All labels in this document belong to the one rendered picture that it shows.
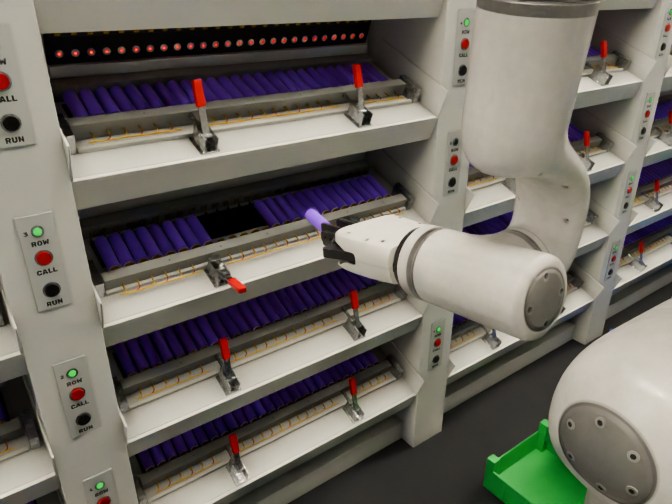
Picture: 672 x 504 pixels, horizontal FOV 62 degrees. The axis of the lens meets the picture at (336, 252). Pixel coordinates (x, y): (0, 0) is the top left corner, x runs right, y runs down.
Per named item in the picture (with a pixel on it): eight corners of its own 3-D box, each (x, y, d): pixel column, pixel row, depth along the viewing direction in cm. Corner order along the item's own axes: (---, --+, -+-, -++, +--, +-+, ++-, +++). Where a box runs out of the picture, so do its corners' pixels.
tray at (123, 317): (422, 241, 110) (439, 204, 104) (103, 348, 77) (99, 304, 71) (363, 180, 120) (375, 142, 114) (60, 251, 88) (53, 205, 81)
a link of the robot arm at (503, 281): (470, 217, 63) (409, 242, 58) (579, 241, 52) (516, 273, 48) (473, 285, 66) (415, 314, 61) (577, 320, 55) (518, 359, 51)
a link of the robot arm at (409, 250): (468, 220, 63) (448, 215, 65) (410, 239, 58) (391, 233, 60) (469, 289, 66) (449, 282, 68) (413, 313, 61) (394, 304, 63)
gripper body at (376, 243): (457, 219, 65) (392, 204, 74) (390, 241, 59) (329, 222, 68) (458, 280, 67) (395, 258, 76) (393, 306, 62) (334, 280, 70)
